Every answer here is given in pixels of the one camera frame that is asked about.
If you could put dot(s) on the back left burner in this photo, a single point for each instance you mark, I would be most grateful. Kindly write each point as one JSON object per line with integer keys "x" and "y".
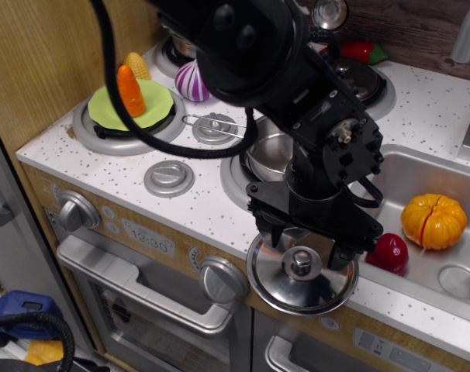
{"x": 168, "y": 59}

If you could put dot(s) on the shiny steel pot lid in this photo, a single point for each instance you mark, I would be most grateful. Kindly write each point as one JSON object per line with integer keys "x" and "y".
{"x": 293, "y": 276}

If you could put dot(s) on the orange toy pumpkin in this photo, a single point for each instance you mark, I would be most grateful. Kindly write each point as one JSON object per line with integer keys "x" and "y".
{"x": 434, "y": 222}

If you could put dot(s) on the purple striped toy onion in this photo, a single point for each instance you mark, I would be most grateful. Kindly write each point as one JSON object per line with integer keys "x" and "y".
{"x": 189, "y": 83}

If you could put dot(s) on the grey countertop dial front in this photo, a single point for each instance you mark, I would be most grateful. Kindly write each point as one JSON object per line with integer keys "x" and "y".
{"x": 168, "y": 179}

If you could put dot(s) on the silver toy sink basin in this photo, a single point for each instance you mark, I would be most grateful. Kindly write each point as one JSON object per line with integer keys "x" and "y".
{"x": 438, "y": 277}

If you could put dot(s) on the red toy chili pepper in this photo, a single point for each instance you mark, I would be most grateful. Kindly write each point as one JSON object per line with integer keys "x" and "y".
{"x": 362, "y": 51}

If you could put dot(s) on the grey stove knob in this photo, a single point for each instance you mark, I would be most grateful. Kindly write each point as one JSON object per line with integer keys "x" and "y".
{"x": 76, "y": 211}
{"x": 221, "y": 281}

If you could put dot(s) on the small steel pot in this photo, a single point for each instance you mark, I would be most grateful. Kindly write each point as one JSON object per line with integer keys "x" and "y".
{"x": 269, "y": 155}

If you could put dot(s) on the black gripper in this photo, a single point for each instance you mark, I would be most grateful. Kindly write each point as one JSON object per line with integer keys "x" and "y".
{"x": 277, "y": 207}

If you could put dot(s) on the yellow toy corn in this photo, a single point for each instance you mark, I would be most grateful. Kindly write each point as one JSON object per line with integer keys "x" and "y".
{"x": 138, "y": 66}

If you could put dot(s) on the orange toy carrot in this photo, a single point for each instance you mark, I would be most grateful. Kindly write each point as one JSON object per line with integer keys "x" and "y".
{"x": 130, "y": 92}

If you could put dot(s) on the yellow cloth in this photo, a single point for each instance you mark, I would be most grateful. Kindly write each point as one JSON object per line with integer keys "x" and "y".
{"x": 44, "y": 351}

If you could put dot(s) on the silver wire whisk handle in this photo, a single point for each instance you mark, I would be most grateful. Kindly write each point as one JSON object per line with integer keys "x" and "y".
{"x": 213, "y": 126}

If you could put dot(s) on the silver faucet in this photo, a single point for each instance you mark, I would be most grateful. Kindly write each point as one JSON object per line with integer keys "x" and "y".
{"x": 461, "y": 49}

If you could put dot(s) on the grey countertop dial rear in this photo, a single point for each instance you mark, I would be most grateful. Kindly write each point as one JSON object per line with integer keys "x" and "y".
{"x": 215, "y": 142}

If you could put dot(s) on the back right burner with pan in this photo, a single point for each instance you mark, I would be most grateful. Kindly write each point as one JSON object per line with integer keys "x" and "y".
{"x": 374, "y": 89}

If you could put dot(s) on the grey left stove knob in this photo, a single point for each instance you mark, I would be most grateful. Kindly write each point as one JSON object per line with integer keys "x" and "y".
{"x": 76, "y": 211}

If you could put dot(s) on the grey right stove knob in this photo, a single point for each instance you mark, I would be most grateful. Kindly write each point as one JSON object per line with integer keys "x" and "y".
{"x": 221, "y": 281}

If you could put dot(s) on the grey countertop dial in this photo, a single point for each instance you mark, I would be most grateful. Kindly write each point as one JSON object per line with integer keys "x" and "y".
{"x": 168, "y": 179}
{"x": 215, "y": 142}

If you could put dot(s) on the blue device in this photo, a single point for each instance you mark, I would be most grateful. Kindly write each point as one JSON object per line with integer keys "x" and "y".
{"x": 22, "y": 302}

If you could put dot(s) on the right cabinet door handle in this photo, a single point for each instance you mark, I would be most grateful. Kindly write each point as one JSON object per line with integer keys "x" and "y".
{"x": 277, "y": 356}

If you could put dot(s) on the toy digital clock panel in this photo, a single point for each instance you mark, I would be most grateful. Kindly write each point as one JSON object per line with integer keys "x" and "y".
{"x": 149, "y": 238}

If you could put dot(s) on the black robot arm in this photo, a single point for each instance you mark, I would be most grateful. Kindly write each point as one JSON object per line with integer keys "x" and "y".
{"x": 256, "y": 54}

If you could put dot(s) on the light green plate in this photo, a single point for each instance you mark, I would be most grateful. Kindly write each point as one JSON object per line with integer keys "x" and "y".
{"x": 157, "y": 100}

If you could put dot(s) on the oven door with handle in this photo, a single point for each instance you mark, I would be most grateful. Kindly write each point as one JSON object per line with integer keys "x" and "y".
{"x": 152, "y": 318}

